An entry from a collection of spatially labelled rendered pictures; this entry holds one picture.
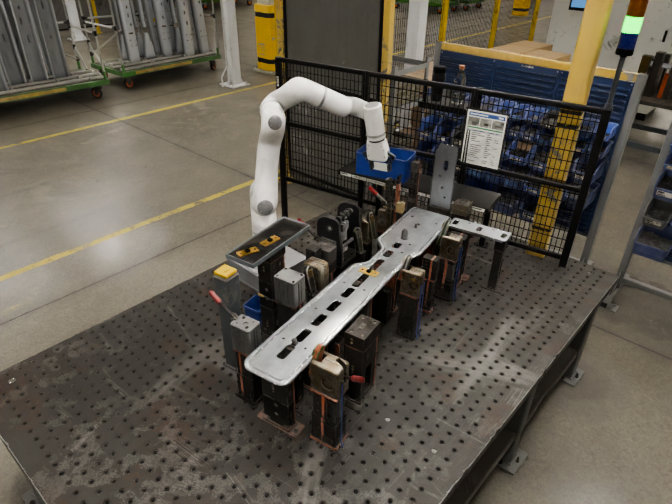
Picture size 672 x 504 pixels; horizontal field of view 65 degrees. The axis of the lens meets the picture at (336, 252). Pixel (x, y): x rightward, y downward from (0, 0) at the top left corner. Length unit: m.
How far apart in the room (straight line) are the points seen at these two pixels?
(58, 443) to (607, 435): 2.56
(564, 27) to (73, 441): 8.00
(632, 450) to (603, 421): 0.19
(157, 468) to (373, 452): 0.72
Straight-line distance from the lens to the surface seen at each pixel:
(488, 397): 2.17
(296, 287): 1.96
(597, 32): 2.72
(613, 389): 3.49
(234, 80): 9.06
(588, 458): 3.07
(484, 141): 2.89
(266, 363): 1.79
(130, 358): 2.37
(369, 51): 4.34
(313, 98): 2.28
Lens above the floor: 2.23
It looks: 32 degrees down
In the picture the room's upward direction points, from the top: 1 degrees clockwise
